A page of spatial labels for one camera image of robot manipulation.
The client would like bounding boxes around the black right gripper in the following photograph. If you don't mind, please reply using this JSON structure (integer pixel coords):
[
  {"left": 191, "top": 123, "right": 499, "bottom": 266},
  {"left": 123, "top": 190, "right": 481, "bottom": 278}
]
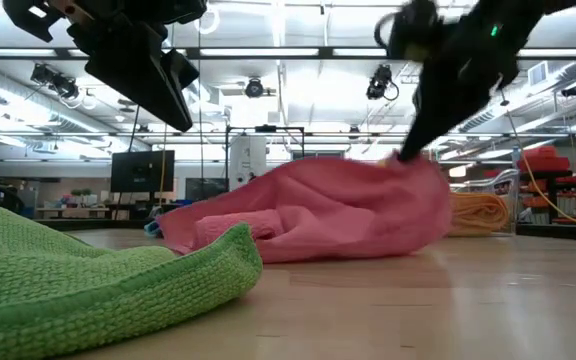
[{"left": 397, "top": 0, "right": 544, "bottom": 164}]

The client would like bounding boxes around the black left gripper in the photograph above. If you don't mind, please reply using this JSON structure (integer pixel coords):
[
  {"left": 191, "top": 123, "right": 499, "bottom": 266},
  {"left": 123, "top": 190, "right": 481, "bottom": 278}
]
[{"left": 62, "top": 0, "right": 208, "bottom": 134}]

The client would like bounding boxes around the pink microfiber towel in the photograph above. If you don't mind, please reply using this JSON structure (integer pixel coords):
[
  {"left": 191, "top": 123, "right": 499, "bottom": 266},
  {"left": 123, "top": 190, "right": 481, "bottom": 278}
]
[{"left": 156, "top": 151, "right": 453, "bottom": 265}]

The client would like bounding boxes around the blue microfiber towel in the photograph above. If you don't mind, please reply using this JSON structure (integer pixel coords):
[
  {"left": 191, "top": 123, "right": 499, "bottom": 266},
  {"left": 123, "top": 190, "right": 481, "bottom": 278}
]
[{"left": 143, "top": 219, "right": 165, "bottom": 239}]

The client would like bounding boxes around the green microfiber towel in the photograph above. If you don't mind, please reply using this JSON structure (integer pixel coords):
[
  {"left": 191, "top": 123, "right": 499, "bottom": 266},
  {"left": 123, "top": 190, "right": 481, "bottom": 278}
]
[{"left": 0, "top": 199, "right": 264, "bottom": 360}]

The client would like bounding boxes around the black monitor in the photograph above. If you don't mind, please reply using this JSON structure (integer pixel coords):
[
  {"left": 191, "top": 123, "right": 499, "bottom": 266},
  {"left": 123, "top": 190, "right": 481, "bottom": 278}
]
[{"left": 110, "top": 149, "right": 176, "bottom": 194}]

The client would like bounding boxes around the rig light bar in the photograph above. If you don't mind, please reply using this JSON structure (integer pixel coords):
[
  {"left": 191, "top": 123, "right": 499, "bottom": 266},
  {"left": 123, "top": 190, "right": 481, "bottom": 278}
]
[{"left": 0, "top": 46, "right": 576, "bottom": 62}]

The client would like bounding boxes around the clear plastic bin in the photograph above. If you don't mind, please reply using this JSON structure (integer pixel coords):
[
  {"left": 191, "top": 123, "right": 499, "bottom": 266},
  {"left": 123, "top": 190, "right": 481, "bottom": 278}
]
[{"left": 447, "top": 168, "right": 520, "bottom": 237}]

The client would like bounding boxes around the dark screen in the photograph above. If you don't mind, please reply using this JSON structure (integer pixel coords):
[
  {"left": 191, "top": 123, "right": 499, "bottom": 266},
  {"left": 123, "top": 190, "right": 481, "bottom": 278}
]
[{"left": 185, "top": 177, "right": 229, "bottom": 201}]

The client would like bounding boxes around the long background table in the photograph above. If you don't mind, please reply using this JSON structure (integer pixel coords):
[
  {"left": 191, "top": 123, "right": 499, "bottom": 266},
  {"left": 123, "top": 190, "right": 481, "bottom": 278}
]
[{"left": 34, "top": 206, "right": 115, "bottom": 220}]

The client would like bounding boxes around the thick black hanging cable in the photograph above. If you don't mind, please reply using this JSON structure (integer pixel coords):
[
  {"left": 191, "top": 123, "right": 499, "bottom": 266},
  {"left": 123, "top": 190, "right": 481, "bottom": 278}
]
[{"left": 126, "top": 104, "right": 142, "bottom": 153}]

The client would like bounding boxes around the white hanging cable loop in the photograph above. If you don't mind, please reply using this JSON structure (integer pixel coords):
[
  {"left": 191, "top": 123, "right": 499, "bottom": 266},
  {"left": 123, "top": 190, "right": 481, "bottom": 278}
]
[{"left": 192, "top": 2, "right": 221, "bottom": 36}]

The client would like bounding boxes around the black hanging camera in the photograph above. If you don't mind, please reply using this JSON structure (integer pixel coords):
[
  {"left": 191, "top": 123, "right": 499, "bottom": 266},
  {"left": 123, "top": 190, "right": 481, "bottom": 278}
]
[
  {"left": 366, "top": 63, "right": 400, "bottom": 102},
  {"left": 244, "top": 77, "right": 267, "bottom": 100}
]

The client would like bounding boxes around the thin black hanging cable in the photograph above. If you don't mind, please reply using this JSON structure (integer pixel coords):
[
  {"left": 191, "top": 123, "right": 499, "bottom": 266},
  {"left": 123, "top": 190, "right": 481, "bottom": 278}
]
[{"left": 196, "top": 0, "right": 205, "bottom": 194}]

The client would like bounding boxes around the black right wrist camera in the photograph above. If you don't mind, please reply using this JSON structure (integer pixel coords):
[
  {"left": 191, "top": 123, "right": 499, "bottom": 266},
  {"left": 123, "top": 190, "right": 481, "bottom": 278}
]
[{"left": 375, "top": 0, "right": 442, "bottom": 61}]

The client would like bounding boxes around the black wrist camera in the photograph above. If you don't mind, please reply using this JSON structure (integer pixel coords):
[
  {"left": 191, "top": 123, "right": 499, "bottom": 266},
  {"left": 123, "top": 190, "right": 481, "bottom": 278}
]
[
  {"left": 1, "top": 0, "right": 67, "bottom": 44},
  {"left": 375, "top": 0, "right": 442, "bottom": 61}
]

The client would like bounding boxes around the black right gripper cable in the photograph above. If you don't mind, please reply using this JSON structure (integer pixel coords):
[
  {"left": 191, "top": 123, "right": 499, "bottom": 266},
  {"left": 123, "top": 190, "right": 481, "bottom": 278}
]
[{"left": 373, "top": 12, "right": 395, "bottom": 49}]

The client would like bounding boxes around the hanging pendant cable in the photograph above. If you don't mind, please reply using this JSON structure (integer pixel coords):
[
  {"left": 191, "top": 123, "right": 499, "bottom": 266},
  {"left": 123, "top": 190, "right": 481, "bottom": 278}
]
[{"left": 496, "top": 87, "right": 576, "bottom": 227}]

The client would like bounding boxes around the black background rig frame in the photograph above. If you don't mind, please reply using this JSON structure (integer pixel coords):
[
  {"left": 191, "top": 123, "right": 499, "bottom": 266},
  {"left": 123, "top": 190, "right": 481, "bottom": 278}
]
[{"left": 224, "top": 124, "right": 306, "bottom": 194}]

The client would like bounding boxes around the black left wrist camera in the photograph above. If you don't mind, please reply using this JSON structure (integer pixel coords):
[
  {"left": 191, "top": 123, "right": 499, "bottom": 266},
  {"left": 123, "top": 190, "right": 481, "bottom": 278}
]
[{"left": 1, "top": 0, "right": 67, "bottom": 44}]

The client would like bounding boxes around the black metal rig frame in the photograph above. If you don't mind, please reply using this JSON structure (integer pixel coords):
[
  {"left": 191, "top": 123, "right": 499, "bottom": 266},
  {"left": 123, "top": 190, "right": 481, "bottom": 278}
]
[{"left": 32, "top": 217, "right": 576, "bottom": 244}]

